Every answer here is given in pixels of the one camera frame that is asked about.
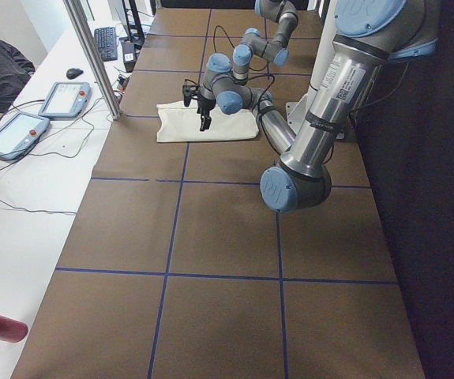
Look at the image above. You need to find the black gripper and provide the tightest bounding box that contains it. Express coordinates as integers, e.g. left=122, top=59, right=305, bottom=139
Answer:
left=197, top=92, right=216, bottom=132

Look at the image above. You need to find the cream long-sleeve cat shirt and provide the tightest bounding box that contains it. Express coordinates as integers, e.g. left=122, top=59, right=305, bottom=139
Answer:
left=156, top=99, right=259, bottom=143

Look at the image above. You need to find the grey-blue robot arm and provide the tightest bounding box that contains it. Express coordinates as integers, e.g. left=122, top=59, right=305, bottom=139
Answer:
left=182, top=1, right=441, bottom=212
left=232, top=0, right=298, bottom=84

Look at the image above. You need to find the black power adapter brick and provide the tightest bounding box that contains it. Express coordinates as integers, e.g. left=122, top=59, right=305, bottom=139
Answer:
left=122, top=41, right=137, bottom=73

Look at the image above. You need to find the black keyboard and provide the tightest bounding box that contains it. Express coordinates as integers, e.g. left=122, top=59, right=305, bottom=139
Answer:
left=93, top=27, right=118, bottom=62

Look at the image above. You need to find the far grey teach pendant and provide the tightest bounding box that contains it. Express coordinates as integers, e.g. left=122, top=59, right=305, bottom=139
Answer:
left=38, top=81, right=92, bottom=119

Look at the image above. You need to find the grey teach pendant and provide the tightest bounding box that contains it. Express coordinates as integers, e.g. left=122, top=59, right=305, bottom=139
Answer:
left=0, top=112, right=51, bottom=160
left=38, top=81, right=92, bottom=119

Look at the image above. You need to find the black computer mouse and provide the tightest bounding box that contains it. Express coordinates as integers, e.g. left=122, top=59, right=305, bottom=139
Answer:
left=66, top=68, right=84, bottom=80

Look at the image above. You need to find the white side desk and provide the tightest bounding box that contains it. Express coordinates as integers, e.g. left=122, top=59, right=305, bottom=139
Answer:
left=0, top=15, right=156, bottom=379

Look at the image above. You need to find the near grey teach pendant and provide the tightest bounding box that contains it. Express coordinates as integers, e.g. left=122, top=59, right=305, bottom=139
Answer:
left=0, top=112, right=51, bottom=160

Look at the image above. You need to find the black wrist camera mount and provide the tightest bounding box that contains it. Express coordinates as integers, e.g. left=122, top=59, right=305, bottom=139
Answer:
left=182, top=79, right=201, bottom=107

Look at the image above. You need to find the white camera mast with base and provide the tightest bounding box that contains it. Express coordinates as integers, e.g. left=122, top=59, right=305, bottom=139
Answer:
left=287, top=9, right=336, bottom=133

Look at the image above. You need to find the aluminium frame post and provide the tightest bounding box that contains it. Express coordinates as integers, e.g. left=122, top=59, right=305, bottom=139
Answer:
left=63, top=0, right=122, bottom=121

